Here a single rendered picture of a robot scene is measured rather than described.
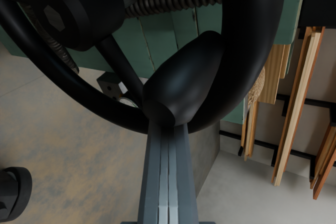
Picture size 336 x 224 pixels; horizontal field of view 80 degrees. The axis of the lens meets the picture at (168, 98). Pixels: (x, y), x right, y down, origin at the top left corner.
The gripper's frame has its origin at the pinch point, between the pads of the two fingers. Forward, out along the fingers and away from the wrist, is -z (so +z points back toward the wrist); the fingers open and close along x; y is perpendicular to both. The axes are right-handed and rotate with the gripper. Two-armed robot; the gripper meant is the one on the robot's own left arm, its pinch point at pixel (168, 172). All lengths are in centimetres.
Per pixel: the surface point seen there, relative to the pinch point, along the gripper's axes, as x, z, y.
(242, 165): 139, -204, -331
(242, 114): 14.4, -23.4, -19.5
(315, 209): 217, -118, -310
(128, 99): -8.6, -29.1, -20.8
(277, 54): 23.7, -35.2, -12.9
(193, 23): 2.7, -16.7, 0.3
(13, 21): -17.1, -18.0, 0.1
